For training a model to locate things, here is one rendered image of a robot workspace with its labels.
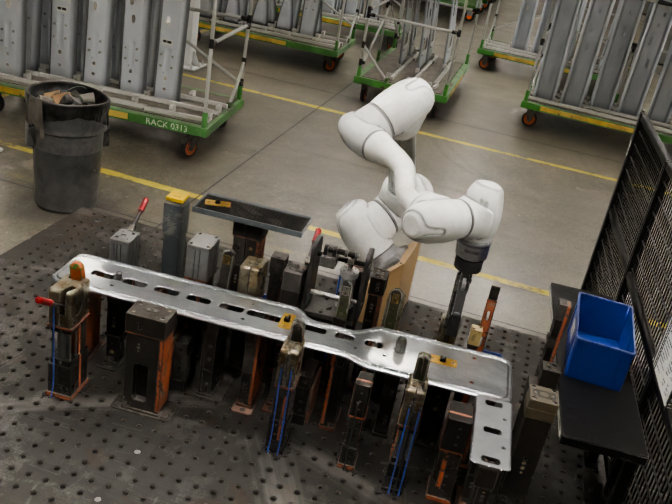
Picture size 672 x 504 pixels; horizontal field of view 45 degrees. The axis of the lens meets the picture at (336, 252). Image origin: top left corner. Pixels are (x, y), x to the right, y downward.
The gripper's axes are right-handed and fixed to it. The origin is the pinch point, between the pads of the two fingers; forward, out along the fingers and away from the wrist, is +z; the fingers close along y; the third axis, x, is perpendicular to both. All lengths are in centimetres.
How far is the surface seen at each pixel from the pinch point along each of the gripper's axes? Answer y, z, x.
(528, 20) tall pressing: -964, 43, 39
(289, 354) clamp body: 21.9, 10.1, -40.4
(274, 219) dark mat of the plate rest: -33, -2, -62
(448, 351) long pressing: -6.1, 13.8, 1.2
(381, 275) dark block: -20.3, 1.9, -23.6
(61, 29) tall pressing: -394, 45, -336
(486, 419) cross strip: 22.5, 13.9, 13.7
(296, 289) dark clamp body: -16, 11, -48
